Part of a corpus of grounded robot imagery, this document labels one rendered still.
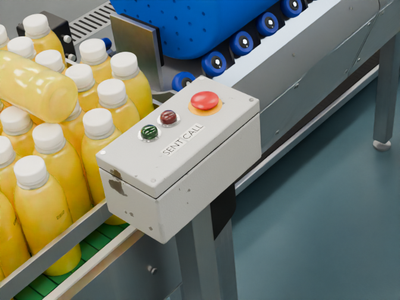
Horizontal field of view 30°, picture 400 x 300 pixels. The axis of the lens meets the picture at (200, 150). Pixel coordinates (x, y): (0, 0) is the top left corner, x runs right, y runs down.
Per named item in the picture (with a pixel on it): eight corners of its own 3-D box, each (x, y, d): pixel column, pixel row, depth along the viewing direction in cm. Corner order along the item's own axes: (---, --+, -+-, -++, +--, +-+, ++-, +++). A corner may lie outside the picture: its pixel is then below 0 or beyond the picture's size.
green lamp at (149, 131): (162, 134, 92) (161, 126, 91) (150, 143, 91) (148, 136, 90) (149, 127, 93) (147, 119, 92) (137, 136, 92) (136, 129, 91)
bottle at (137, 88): (125, 137, 124) (109, 55, 113) (164, 138, 123) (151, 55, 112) (115, 163, 119) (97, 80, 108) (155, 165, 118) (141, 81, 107)
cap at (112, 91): (131, 97, 105) (129, 87, 104) (106, 108, 103) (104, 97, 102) (118, 84, 107) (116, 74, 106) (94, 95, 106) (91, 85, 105)
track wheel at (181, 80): (190, 65, 123) (183, 68, 124) (171, 78, 120) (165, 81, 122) (204, 88, 124) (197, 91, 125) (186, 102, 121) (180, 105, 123)
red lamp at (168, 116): (181, 119, 94) (180, 111, 93) (169, 128, 93) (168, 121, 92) (168, 113, 95) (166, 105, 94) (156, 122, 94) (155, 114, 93)
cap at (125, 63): (115, 61, 112) (113, 51, 111) (140, 61, 111) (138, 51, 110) (109, 76, 109) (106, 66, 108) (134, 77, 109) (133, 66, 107)
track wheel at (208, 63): (218, 44, 127) (212, 47, 128) (202, 56, 124) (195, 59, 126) (233, 66, 128) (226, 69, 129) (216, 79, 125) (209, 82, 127)
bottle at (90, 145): (118, 233, 107) (98, 147, 97) (87, 215, 111) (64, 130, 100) (149, 206, 111) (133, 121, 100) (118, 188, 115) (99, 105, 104)
